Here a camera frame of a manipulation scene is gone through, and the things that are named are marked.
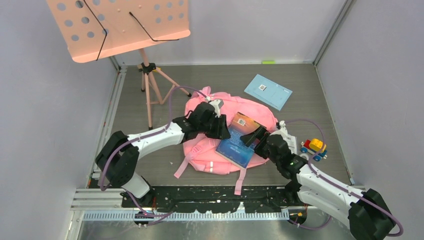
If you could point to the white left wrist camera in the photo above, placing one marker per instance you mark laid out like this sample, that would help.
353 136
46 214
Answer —
216 105

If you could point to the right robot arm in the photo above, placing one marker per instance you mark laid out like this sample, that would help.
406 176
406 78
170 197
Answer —
365 213

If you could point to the blue orange paperback book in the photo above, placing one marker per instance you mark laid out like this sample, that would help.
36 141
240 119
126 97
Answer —
234 149

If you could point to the pink music stand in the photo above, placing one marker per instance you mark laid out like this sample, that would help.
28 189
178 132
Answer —
97 29

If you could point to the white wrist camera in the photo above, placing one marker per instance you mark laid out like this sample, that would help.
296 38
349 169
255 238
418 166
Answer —
290 139
216 105

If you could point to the light blue thin notebook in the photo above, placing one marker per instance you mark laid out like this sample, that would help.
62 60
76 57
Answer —
268 92

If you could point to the colourful toy train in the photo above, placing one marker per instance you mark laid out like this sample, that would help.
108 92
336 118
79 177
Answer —
314 146

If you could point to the green tape strip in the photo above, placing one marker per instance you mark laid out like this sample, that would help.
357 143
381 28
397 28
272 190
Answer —
268 62

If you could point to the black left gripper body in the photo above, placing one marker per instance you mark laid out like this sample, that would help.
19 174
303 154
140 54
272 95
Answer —
214 128

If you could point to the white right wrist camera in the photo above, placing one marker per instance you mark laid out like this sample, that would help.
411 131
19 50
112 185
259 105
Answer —
290 139

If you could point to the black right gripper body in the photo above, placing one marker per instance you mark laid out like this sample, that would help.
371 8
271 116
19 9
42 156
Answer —
263 151

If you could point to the pink student backpack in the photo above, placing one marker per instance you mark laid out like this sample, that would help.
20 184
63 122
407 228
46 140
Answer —
200 151

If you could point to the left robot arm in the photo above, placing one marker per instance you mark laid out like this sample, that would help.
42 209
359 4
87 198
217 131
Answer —
119 156

